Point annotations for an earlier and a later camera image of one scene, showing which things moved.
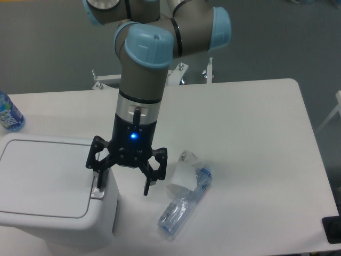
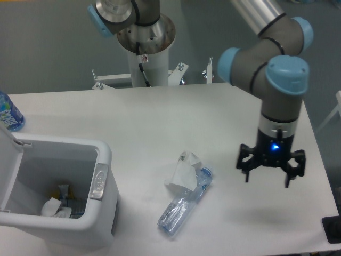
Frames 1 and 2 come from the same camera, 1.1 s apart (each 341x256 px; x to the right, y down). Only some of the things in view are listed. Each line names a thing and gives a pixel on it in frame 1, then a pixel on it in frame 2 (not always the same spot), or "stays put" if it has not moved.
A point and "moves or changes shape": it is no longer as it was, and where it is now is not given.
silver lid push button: [96, 192] stays put
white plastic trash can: [49, 197] moves or changes shape
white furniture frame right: [338, 108] stays put
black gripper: [131, 145] to [273, 151]
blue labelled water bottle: [10, 117] stays put
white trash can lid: [45, 182] moves or changes shape
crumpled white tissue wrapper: [184, 172] stays put
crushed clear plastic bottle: [181, 203] stays put
